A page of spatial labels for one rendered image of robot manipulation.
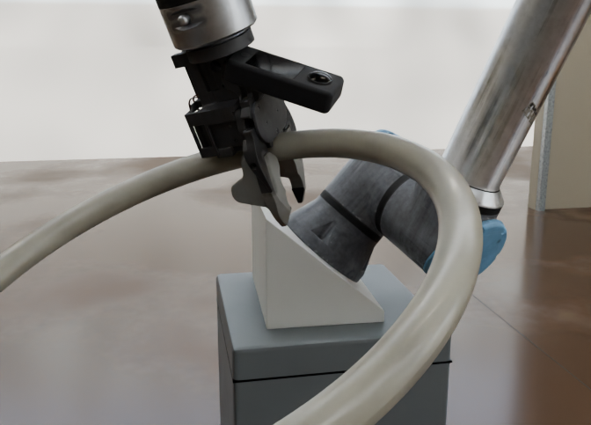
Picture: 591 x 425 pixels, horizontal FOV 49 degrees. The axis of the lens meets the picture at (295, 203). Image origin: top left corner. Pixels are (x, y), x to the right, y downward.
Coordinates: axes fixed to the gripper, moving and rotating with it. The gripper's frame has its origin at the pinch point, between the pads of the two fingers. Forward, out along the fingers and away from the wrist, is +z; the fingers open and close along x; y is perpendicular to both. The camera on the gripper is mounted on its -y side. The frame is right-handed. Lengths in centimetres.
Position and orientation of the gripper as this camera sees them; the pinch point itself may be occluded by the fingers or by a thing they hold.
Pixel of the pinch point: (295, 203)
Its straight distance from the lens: 73.9
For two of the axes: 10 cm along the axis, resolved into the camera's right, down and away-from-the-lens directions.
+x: -3.5, 5.2, -7.8
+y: -8.9, 0.9, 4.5
